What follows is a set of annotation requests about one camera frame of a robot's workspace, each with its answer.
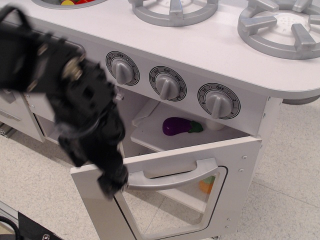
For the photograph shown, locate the grey right stove knob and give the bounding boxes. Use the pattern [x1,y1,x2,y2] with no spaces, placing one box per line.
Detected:
[197,83,241,120]

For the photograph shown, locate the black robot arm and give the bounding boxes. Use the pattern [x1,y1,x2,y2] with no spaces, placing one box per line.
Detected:
[0,5,129,199]

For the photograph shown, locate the grey left stove knob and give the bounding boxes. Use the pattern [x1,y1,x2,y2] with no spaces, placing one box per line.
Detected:
[105,51,140,86]

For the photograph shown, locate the silver burner grate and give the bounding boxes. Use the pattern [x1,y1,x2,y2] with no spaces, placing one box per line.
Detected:
[237,0,320,60]
[129,0,219,27]

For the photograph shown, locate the silver left burner grate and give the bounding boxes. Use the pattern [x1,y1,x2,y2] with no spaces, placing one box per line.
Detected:
[129,0,219,27]

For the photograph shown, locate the yellow toy in sink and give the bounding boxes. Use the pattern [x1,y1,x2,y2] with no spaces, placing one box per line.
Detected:
[60,0,75,6]

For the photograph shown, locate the purple toy eggplant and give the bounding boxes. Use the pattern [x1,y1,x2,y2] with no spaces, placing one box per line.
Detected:
[162,117,204,136]

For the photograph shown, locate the red toy in sink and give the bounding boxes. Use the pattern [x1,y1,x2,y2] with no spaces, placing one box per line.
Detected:
[75,0,94,5]

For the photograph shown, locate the white toy kitchen unit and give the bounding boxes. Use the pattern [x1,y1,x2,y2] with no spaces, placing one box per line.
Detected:
[0,0,320,240]

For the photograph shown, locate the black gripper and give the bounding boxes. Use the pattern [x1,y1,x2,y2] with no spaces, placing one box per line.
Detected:
[57,120,129,199]

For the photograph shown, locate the white toy oven door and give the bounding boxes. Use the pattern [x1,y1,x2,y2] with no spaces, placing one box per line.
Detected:
[70,136,262,240]

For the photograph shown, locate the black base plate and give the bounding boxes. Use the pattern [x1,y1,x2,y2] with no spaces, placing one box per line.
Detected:
[18,212,62,240]

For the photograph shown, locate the grey middle stove knob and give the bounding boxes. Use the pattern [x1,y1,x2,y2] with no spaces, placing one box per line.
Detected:
[149,66,187,102]

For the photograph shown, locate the silver oven door handle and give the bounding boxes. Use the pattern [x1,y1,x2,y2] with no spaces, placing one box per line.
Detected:
[127,157,218,191]

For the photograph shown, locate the silver right burner grate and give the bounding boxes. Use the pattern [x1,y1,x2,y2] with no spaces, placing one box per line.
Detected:
[237,0,320,60]

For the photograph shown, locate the orange toy carrot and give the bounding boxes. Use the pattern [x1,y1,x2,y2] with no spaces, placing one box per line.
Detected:
[198,175,216,194]

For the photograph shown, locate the silver toy sink basin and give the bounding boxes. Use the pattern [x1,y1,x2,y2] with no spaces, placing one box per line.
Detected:
[32,0,105,10]

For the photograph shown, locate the grey stove knob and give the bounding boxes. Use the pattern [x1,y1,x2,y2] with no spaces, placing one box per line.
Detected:
[149,66,187,102]
[105,51,140,86]
[197,83,241,120]

